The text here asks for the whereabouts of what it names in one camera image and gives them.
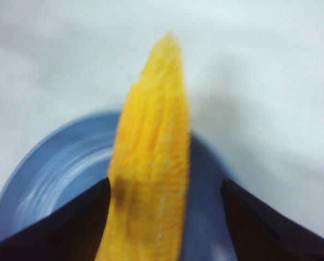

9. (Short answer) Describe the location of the yellow corn cob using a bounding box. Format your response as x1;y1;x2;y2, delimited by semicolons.
95;33;191;260

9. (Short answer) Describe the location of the blue round plate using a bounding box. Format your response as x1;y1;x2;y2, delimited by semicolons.
0;111;236;260

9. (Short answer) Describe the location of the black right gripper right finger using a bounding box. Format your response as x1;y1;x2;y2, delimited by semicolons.
221;179;324;260

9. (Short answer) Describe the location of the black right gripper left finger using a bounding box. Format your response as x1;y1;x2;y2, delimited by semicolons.
0;179;111;260

